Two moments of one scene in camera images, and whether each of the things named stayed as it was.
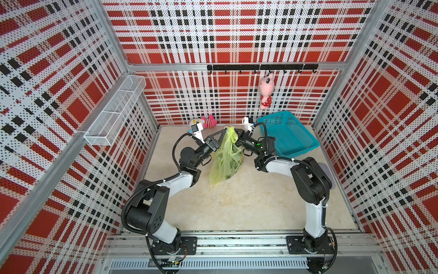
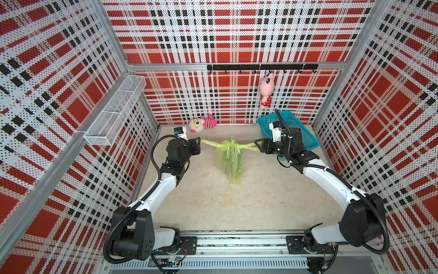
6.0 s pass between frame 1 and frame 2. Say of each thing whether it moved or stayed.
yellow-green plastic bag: moved
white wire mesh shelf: stayed
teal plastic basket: stayed
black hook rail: stayed
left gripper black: moved
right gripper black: moved
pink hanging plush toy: stayed
